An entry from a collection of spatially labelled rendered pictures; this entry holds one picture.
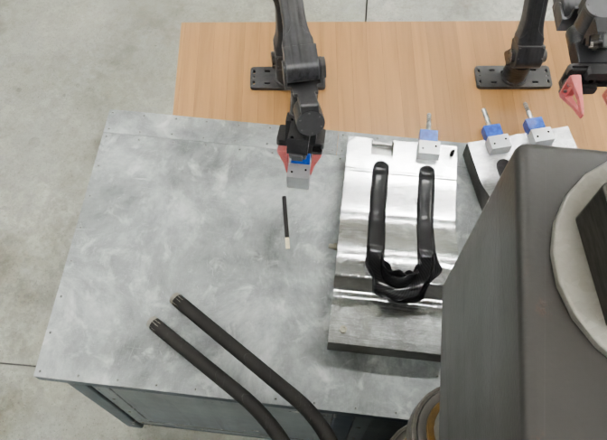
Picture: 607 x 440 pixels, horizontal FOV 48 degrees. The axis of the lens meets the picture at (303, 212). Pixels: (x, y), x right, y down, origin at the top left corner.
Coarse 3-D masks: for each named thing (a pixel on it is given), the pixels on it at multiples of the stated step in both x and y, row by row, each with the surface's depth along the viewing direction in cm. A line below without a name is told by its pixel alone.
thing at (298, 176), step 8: (304, 160) 155; (288, 168) 152; (296, 168) 152; (304, 168) 152; (288, 176) 152; (296, 176) 152; (304, 176) 152; (288, 184) 155; (296, 184) 155; (304, 184) 154
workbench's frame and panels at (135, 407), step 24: (72, 384) 163; (96, 384) 149; (120, 408) 192; (144, 408) 189; (168, 408) 184; (192, 408) 180; (216, 408) 176; (240, 408) 171; (288, 408) 164; (216, 432) 214; (240, 432) 207; (264, 432) 203; (288, 432) 197; (312, 432) 192; (336, 432) 182; (360, 432) 181; (384, 432) 179
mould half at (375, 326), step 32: (352, 160) 162; (384, 160) 162; (416, 160) 162; (448, 160) 162; (352, 192) 158; (416, 192) 158; (448, 192) 158; (352, 224) 154; (448, 224) 155; (352, 256) 146; (416, 256) 146; (448, 256) 147; (352, 288) 149; (352, 320) 147; (384, 320) 147; (416, 320) 147; (384, 352) 148; (416, 352) 145
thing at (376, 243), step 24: (384, 168) 161; (432, 168) 161; (384, 192) 159; (432, 192) 158; (384, 216) 156; (432, 216) 156; (384, 240) 149; (432, 240) 151; (384, 264) 144; (432, 264) 148; (384, 288) 149; (408, 288) 149
